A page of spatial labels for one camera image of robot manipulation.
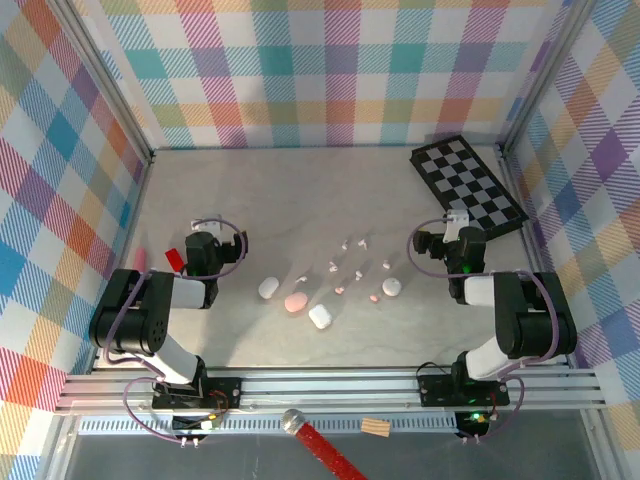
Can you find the white oval earbud case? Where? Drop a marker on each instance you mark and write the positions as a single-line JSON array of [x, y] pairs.
[[268, 288]]

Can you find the white round earbud case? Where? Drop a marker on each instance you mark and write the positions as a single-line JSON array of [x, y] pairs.
[[391, 286]]

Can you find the pink earbud case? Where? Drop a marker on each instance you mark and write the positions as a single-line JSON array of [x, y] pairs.
[[295, 303]]

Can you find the white rounded square earbud case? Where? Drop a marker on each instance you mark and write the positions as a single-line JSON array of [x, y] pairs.
[[320, 316]]

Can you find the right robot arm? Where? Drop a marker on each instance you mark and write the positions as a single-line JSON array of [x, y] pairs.
[[535, 320]]

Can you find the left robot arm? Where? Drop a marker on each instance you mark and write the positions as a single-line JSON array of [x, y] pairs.
[[125, 310]]

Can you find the red plastic block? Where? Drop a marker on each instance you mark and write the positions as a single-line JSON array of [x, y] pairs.
[[175, 259]]

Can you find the pink toy microphone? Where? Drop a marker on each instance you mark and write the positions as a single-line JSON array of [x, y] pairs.
[[141, 257]]

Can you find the black checkered chessboard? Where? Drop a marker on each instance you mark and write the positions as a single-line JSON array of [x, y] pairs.
[[465, 185]]

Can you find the small wooden block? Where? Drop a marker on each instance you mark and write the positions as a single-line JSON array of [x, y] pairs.
[[376, 427]]

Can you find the red glitter microphone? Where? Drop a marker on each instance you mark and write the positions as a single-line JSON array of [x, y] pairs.
[[320, 445]]

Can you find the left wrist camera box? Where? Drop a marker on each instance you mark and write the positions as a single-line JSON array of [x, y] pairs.
[[207, 225]]

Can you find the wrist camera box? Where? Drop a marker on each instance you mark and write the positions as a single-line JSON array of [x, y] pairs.
[[207, 225], [456, 220]]

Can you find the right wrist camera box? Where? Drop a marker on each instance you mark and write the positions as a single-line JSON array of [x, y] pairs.
[[456, 220]]

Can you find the aluminium side rail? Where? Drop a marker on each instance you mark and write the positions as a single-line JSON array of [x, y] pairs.
[[136, 200], [531, 240]]

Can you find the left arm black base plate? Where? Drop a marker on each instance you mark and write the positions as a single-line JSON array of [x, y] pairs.
[[225, 390]]

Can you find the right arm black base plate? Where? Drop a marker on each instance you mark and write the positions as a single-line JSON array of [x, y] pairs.
[[435, 392]]

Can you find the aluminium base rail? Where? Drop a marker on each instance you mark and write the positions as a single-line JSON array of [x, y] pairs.
[[325, 392]]

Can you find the aluminium corner post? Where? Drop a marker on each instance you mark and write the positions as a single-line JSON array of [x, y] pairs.
[[108, 75], [544, 75]]

